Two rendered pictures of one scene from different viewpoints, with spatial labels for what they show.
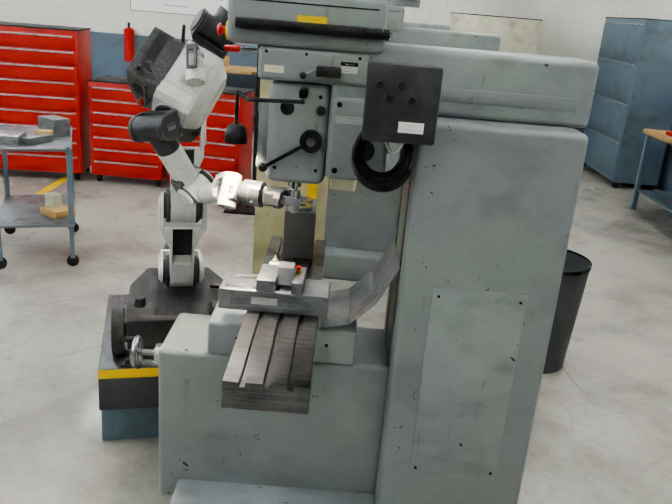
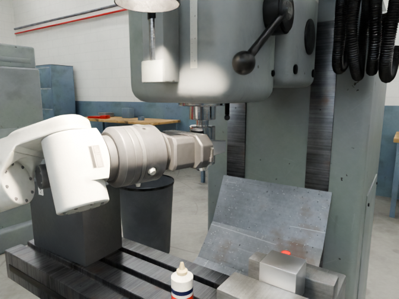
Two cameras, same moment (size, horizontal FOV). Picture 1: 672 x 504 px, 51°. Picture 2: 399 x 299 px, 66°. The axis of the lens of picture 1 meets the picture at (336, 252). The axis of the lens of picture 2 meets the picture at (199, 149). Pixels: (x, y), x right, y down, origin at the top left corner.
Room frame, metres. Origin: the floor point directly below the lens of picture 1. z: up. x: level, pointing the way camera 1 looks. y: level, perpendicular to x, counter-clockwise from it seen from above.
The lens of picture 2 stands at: (2.01, 0.62, 1.32)
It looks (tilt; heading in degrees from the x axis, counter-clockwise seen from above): 10 degrees down; 304
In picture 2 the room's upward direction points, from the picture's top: straight up
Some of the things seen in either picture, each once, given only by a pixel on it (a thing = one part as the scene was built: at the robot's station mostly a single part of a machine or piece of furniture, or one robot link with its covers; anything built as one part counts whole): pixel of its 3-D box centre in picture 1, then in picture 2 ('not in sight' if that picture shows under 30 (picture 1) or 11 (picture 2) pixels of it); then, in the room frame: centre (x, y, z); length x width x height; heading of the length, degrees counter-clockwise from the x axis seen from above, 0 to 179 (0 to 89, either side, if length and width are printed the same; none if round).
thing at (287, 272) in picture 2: (286, 273); (282, 277); (2.16, 0.16, 1.03); 0.06 x 0.05 x 0.06; 179
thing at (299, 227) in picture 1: (300, 225); (75, 211); (2.73, 0.15, 1.02); 0.22 x 0.12 x 0.20; 2
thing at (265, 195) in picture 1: (267, 196); (160, 152); (2.34, 0.25, 1.23); 0.13 x 0.12 x 0.10; 166
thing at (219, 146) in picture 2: (290, 201); (214, 148); (2.28, 0.17, 1.23); 0.06 x 0.02 x 0.03; 76
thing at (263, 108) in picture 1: (263, 133); (159, 6); (2.31, 0.27, 1.45); 0.04 x 0.04 x 0.21; 0
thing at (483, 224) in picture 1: (458, 336); (294, 244); (2.32, -0.46, 0.78); 0.50 x 0.47 x 1.56; 90
